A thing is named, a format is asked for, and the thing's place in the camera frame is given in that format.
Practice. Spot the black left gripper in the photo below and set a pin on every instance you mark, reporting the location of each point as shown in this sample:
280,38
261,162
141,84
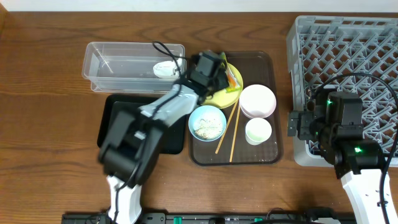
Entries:
219,78

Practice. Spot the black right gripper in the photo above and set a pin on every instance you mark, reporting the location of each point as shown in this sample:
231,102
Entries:
294,123

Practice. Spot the pandan cake wrapper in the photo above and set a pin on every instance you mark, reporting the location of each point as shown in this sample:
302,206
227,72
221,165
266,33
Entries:
232,80

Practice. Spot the yellow plate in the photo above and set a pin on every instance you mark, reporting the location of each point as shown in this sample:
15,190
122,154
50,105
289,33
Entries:
223,99

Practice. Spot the white green cup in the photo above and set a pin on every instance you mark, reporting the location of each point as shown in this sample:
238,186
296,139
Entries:
257,130

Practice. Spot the white tissue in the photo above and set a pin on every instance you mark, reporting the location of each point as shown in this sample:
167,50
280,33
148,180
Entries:
168,69

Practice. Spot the pink bowl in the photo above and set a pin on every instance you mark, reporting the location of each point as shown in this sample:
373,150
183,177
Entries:
257,101

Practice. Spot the blue bowl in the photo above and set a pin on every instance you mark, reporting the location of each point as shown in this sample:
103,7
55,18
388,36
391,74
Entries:
203,111

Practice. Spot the rice leftovers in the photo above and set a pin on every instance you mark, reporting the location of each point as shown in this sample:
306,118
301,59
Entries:
208,127

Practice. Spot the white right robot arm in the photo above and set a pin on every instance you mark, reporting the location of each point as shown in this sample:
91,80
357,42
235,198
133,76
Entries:
335,124

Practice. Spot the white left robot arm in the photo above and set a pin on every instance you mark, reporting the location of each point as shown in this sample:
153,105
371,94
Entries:
132,145

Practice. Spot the grey dishwasher rack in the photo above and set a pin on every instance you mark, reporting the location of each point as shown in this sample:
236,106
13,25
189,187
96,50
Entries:
363,50

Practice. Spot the brown serving tray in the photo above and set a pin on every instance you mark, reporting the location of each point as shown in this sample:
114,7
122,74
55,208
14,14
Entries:
255,68

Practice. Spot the left wooden chopstick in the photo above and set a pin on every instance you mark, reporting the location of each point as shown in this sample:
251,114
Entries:
227,125

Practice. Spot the wooden chopstick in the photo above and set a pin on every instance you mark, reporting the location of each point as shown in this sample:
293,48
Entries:
227,125
234,134

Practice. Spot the right wooden chopstick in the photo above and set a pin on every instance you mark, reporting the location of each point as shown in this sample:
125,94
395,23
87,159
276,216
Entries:
234,134

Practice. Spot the black tray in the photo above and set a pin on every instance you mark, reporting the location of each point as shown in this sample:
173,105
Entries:
174,138

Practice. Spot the clear plastic bin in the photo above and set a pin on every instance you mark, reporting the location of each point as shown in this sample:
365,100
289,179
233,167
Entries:
127,67

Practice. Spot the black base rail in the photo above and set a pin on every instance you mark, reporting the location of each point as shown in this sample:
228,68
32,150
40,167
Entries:
161,218

